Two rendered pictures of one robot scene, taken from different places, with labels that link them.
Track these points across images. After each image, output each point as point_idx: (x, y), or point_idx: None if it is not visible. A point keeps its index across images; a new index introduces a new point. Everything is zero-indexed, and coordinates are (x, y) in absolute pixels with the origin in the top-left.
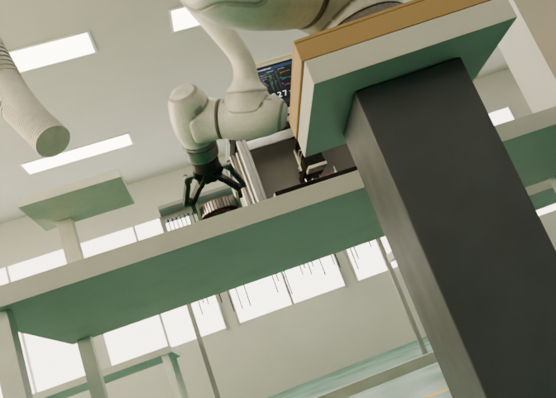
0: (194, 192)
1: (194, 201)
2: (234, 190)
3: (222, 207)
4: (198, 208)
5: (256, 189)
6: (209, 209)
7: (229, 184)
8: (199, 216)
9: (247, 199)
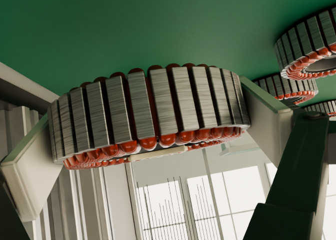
0: (323, 197)
1: (315, 130)
2: (22, 183)
3: (115, 79)
4: (266, 106)
5: (23, 224)
6: (201, 79)
7: (3, 215)
8: (254, 85)
9: (100, 220)
